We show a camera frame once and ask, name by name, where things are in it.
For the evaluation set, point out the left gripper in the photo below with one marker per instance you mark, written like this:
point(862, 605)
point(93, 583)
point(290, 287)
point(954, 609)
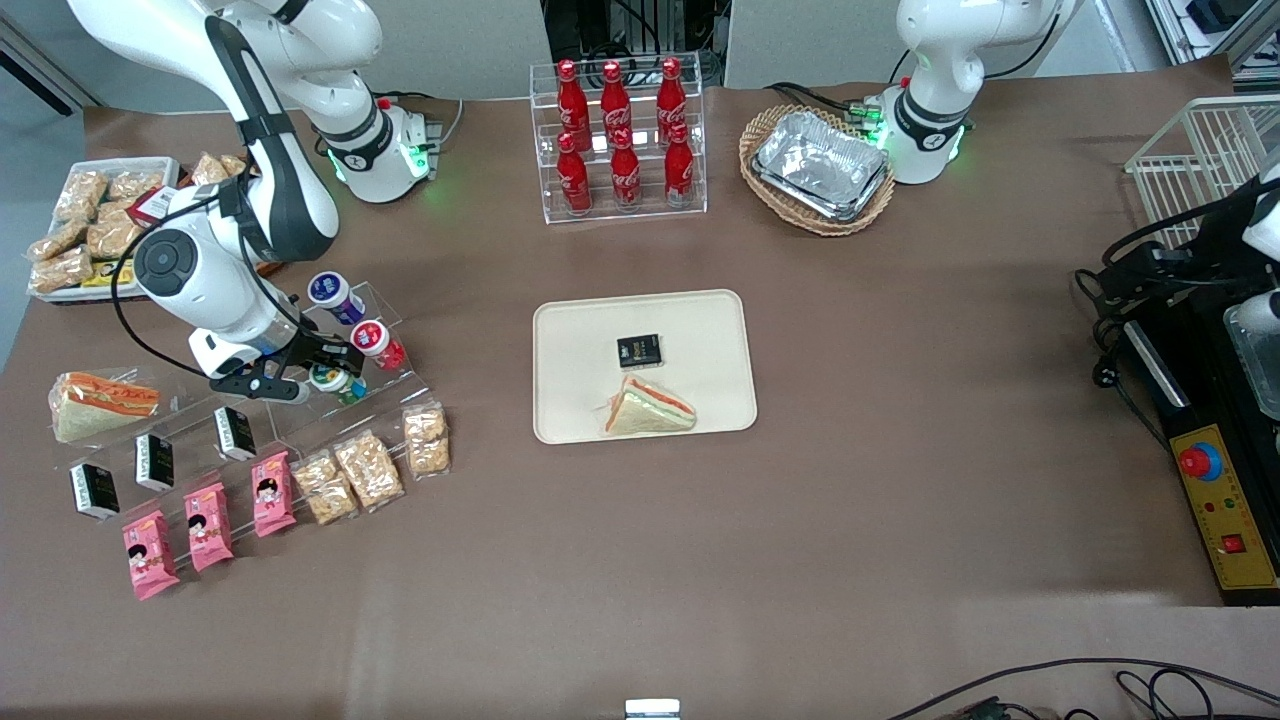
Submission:
point(1216, 247)

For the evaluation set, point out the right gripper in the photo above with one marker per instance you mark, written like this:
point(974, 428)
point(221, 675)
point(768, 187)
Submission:
point(312, 353)

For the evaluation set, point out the green gum bottle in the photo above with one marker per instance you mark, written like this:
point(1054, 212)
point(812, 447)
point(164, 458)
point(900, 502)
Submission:
point(340, 385)

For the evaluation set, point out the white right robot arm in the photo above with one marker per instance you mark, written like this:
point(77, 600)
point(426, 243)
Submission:
point(270, 170)

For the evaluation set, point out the red gum bottle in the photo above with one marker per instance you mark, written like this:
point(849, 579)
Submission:
point(378, 342)

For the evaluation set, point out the blue gum bottle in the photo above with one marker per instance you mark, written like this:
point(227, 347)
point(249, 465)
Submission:
point(330, 293)

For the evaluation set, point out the white rectangular snack tray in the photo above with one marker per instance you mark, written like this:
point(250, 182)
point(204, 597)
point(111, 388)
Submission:
point(60, 293)

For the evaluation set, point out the beige plastic tray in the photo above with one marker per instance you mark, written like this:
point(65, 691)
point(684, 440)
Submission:
point(700, 340)

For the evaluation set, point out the aluminium foil tray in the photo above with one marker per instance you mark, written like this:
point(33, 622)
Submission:
point(820, 165)

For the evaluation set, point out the clear acrylic stepped stand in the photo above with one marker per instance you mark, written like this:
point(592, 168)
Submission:
point(290, 425)

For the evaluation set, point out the brown wicker basket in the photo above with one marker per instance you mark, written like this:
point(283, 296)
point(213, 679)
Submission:
point(268, 268)

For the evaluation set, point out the small black box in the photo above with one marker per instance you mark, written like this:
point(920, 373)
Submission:
point(95, 490)
point(639, 351)
point(155, 462)
point(235, 433)

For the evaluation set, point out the wrapped cereal bar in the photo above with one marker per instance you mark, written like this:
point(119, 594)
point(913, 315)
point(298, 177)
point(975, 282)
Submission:
point(325, 488)
point(427, 440)
point(368, 470)

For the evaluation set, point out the clear plastic container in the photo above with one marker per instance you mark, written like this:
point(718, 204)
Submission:
point(1255, 360)

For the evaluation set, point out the black machine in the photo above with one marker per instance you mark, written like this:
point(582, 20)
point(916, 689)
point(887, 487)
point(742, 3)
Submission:
point(1200, 390)

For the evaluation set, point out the pink snack packet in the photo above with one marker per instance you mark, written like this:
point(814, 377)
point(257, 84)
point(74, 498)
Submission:
point(150, 555)
point(208, 527)
point(272, 495)

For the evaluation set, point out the red emergency stop button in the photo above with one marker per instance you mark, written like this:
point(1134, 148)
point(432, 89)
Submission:
point(1200, 461)

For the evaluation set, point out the clear bag of snack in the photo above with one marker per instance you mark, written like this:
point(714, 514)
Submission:
point(80, 195)
point(65, 270)
point(115, 235)
point(208, 170)
point(135, 184)
point(58, 240)
point(236, 165)

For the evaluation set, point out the wrapped triangle sandwich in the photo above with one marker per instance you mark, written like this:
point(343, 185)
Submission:
point(645, 412)
point(100, 405)

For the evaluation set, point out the red cookie box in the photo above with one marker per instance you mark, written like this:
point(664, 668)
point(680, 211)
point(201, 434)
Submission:
point(152, 205)

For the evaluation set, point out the yellow snack packet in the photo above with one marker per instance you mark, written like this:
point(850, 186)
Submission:
point(100, 277)

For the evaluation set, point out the yellow control panel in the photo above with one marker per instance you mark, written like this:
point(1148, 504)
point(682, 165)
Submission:
point(1235, 520)

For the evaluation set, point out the red cola bottle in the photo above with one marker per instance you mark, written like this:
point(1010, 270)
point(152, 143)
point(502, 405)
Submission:
point(671, 95)
point(615, 100)
point(573, 100)
point(574, 180)
point(625, 175)
point(679, 170)

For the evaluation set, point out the clear acrylic bottle rack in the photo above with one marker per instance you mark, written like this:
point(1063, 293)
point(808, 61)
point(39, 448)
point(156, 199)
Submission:
point(645, 215)

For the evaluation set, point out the light wicker basket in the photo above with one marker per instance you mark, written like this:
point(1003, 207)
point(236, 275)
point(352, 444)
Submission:
point(770, 195)

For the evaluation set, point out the small white device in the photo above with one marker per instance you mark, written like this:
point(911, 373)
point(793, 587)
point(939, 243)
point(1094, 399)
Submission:
point(652, 710)

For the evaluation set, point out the metal shelf frame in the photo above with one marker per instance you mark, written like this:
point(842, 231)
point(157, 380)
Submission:
point(1210, 25)

